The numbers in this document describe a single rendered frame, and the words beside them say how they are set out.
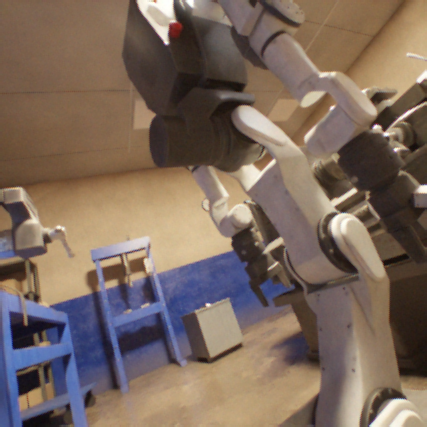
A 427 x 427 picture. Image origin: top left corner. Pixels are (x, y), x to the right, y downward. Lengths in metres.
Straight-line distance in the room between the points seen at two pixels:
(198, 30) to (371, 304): 0.73
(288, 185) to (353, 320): 0.31
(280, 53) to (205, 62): 0.20
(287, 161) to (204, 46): 0.35
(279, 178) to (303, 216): 0.10
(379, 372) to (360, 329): 0.08
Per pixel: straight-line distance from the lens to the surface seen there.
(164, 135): 0.53
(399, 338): 1.52
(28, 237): 0.91
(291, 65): 0.54
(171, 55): 0.66
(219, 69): 0.70
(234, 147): 0.59
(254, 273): 0.76
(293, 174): 0.62
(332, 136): 0.50
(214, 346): 3.18
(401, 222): 0.46
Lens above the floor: 0.59
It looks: 19 degrees up
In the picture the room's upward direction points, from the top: 22 degrees counter-clockwise
